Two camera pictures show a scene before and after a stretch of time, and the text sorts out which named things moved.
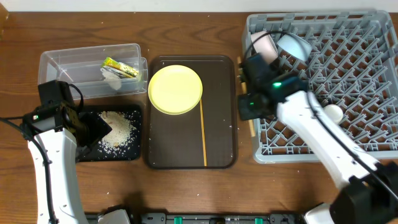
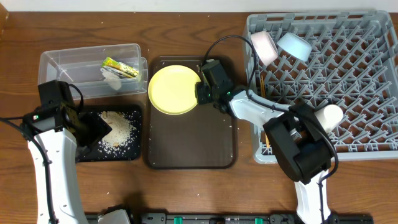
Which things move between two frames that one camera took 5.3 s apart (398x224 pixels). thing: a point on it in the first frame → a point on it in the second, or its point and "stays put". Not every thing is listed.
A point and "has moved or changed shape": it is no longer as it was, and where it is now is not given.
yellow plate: [175, 89] stays put
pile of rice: [121, 134] stays put
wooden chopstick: [203, 132] → [267, 141]
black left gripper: [99, 128] stays put
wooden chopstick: [245, 90] has moved or changed shape
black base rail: [165, 218] stays put
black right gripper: [259, 66] → [201, 93]
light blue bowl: [294, 45] stays put
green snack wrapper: [119, 68] stays put
